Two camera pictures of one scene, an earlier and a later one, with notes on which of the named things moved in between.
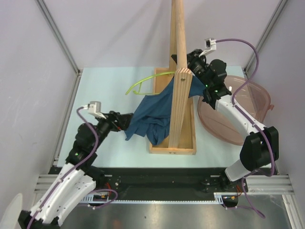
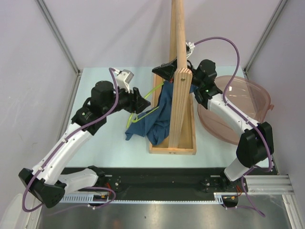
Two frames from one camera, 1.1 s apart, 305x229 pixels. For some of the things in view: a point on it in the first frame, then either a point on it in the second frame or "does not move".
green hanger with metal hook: x=139 y=84 to x=146 y=97
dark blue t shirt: x=153 y=114 does not move
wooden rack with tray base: x=182 y=136 does not move
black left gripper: x=124 y=119 to x=136 y=103
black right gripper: x=193 y=57 to x=167 y=71
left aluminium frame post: x=62 y=42 does not move
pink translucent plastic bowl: x=254 y=97 does not move
